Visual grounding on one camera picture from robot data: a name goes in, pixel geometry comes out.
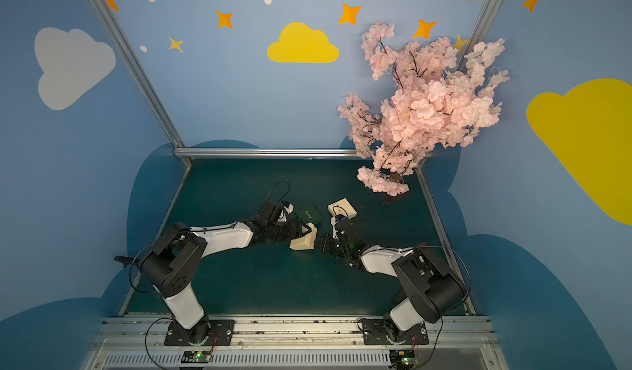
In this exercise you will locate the cream flower print box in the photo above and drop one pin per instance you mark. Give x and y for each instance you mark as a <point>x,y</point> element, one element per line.
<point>342,209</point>

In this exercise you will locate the front aluminium rail base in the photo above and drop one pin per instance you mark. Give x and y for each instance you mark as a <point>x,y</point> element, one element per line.
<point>291,342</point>

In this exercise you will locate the left green circuit board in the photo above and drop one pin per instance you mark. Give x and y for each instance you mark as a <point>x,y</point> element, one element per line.
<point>196,357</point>

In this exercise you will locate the green circuit board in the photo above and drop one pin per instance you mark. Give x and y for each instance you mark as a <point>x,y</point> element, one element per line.
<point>196,357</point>
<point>403,360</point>

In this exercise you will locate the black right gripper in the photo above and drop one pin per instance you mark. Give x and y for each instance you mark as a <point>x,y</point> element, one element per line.
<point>333,244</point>

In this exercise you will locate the aluminium left frame post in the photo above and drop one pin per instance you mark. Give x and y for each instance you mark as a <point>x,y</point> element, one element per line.
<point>113,28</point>

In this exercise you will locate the aluminium back frame rail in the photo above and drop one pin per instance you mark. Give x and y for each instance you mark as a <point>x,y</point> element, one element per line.
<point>241,153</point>

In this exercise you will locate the pink cherry blossom tree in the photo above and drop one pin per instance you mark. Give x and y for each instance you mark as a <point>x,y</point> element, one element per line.
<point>434,104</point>

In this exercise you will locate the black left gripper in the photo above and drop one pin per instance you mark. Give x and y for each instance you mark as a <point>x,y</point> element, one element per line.
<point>290,227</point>

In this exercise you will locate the right green circuit board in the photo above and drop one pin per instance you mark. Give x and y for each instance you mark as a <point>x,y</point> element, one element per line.
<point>403,360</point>

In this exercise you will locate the aluminium frame post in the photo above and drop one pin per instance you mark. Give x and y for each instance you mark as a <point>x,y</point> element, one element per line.
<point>480,30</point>
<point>113,28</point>

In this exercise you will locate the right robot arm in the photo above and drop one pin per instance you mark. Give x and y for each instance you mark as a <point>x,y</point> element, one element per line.
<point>430,286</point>

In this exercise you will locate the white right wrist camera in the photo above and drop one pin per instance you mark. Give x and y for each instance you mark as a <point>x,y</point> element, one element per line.
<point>334,220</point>

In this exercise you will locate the white lift-off lid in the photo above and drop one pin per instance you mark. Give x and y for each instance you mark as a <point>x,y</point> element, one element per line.
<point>305,242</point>

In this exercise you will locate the aluminium right frame post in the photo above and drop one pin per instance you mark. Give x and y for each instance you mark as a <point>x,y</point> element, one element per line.
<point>480,30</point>

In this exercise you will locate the green jewelry box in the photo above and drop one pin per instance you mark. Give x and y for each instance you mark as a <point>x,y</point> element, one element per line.
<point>310,215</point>

